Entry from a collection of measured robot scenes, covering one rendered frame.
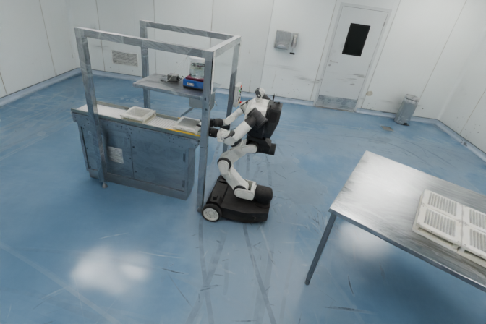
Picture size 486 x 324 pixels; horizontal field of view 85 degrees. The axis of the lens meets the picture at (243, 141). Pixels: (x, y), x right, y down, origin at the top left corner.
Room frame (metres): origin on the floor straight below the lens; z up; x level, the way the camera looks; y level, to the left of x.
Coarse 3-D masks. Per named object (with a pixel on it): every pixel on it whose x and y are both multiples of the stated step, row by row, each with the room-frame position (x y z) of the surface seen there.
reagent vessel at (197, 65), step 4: (192, 56) 2.29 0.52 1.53; (192, 60) 2.24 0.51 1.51; (196, 60) 2.24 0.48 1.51; (200, 60) 2.24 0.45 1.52; (204, 60) 2.26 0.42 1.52; (192, 64) 2.25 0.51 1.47; (196, 64) 2.24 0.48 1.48; (200, 64) 2.25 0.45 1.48; (204, 64) 2.27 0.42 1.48; (192, 68) 2.25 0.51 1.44; (196, 68) 2.24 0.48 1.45; (200, 68) 2.25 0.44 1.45; (192, 72) 2.25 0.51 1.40; (196, 72) 2.24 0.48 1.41; (200, 72) 2.25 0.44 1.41; (192, 76) 2.25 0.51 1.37; (196, 76) 2.24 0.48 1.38; (200, 76) 2.25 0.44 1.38
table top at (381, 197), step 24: (360, 168) 2.01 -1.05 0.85; (384, 168) 2.07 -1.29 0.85; (408, 168) 2.13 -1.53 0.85; (360, 192) 1.65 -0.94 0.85; (384, 192) 1.69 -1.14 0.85; (408, 192) 1.74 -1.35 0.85; (456, 192) 1.84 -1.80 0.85; (360, 216) 1.38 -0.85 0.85; (384, 216) 1.42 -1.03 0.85; (408, 216) 1.45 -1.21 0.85; (384, 240) 1.23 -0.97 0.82; (408, 240) 1.23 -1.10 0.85; (432, 264) 1.09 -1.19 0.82; (456, 264) 1.10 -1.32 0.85; (480, 288) 0.98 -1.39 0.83
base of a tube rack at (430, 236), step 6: (414, 222) 1.37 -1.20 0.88; (420, 228) 1.33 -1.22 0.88; (420, 234) 1.29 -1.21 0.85; (426, 234) 1.28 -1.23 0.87; (432, 234) 1.28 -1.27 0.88; (432, 240) 1.25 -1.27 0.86; (438, 240) 1.24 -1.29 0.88; (444, 240) 1.25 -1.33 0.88; (444, 246) 1.22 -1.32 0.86; (450, 246) 1.21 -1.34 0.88
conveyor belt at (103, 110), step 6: (78, 108) 2.39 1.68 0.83; (84, 108) 2.41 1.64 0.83; (102, 108) 2.47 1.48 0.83; (108, 108) 2.49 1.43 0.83; (114, 108) 2.51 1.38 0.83; (108, 114) 2.36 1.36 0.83; (114, 114) 2.38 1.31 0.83; (156, 120) 2.39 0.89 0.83; (162, 120) 2.41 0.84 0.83; (168, 120) 2.43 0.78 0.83; (138, 126) 2.23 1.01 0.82; (156, 126) 2.27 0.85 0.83; (162, 126) 2.28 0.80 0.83; (168, 126) 2.30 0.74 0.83; (168, 132) 2.19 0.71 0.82
